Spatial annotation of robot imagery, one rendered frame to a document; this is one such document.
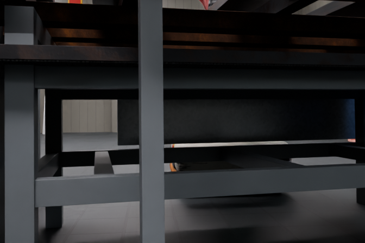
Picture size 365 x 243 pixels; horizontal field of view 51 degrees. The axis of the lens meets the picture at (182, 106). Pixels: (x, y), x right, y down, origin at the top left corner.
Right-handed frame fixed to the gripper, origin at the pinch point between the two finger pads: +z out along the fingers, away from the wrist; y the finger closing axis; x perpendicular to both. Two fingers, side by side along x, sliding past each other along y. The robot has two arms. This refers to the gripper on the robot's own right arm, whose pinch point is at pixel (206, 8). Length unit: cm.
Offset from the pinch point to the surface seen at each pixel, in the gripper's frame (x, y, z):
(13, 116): -63, -67, 32
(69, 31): -29, -54, 8
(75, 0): -7, -51, -8
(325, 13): -15.4, 42.7, 11.6
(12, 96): -63, -66, 28
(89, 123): 822, -94, 53
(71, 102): 826, -127, -4
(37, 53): -69, -59, 20
